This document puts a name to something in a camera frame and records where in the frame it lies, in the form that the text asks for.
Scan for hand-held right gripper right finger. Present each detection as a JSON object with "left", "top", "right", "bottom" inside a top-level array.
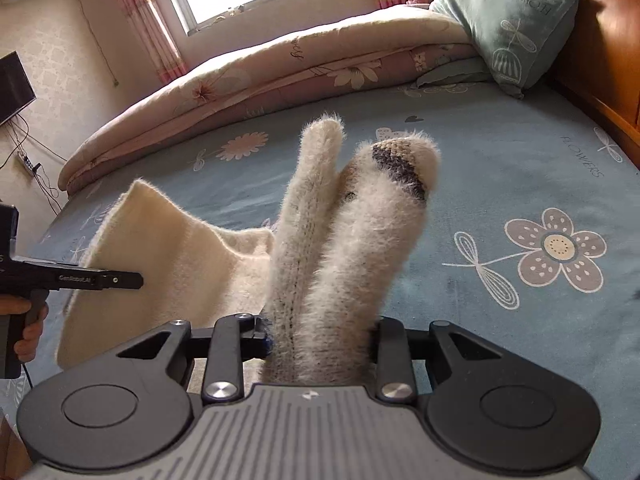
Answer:
[{"left": 370, "top": 316, "right": 503, "bottom": 403}]

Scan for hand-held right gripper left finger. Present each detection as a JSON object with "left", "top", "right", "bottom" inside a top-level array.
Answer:
[{"left": 117, "top": 312, "right": 273, "bottom": 403}]

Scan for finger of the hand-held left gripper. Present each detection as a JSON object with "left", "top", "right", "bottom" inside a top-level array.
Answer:
[{"left": 97, "top": 270, "right": 145, "bottom": 291}]

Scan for white fuzzy sweater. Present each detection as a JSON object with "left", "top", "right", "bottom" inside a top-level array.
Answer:
[{"left": 55, "top": 112, "right": 442, "bottom": 391}]

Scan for person's left hand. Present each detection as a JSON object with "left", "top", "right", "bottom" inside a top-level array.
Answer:
[{"left": 0, "top": 294, "right": 50, "bottom": 363}]

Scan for bed with blue floral sheet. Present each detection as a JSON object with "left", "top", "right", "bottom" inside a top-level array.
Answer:
[{"left": 0, "top": 80, "right": 640, "bottom": 480}]

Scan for pink floral quilt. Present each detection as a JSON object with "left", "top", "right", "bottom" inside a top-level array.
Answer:
[{"left": 57, "top": 2, "right": 481, "bottom": 196}]

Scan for flat teal pillow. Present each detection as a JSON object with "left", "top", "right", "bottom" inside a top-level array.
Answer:
[{"left": 415, "top": 55, "right": 493, "bottom": 88}]

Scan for teal printed pillow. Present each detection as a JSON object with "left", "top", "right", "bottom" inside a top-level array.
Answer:
[{"left": 429, "top": 0, "right": 583, "bottom": 98}]

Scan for wooden headboard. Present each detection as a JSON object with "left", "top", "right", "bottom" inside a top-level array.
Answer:
[{"left": 500, "top": 0, "right": 640, "bottom": 171}]

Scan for black wall television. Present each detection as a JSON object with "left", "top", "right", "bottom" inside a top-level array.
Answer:
[{"left": 0, "top": 51, "right": 37, "bottom": 127}]

